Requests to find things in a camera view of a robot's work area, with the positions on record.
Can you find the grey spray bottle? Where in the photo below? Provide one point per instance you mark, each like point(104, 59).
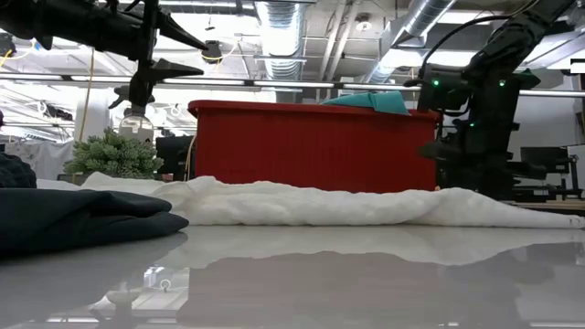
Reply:
point(135, 125)

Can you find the white lace garment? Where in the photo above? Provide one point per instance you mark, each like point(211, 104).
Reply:
point(297, 203)

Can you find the teal garment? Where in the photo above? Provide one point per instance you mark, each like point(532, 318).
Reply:
point(384, 101)

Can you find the green artificial plant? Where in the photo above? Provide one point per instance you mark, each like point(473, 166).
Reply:
point(114, 155)

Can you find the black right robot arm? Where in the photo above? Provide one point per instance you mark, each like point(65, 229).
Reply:
point(489, 114)

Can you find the grey ceiling air unit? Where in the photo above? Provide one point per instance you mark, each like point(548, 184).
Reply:
point(452, 41)

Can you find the black computer monitor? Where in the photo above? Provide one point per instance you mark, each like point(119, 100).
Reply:
point(544, 157)

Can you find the red plastic laundry bin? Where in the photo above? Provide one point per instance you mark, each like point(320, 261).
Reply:
point(320, 146)

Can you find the silver ventilation duct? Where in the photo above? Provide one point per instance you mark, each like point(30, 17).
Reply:
point(281, 27)
point(425, 16)

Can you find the black equipment block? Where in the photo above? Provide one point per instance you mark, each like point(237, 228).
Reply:
point(173, 153)

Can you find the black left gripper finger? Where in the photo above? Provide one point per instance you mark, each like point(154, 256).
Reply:
point(176, 32)
point(169, 71)

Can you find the black t-shirt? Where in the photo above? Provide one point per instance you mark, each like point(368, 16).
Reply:
point(68, 215)

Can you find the white hanging sheet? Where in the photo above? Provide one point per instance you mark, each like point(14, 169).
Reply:
point(45, 157)

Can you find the black hanging ceiling lamp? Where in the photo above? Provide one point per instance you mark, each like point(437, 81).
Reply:
point(211, 51)
point(5, 43)

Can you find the long ceiling light strip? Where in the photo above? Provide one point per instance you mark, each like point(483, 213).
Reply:
point(297, 83)

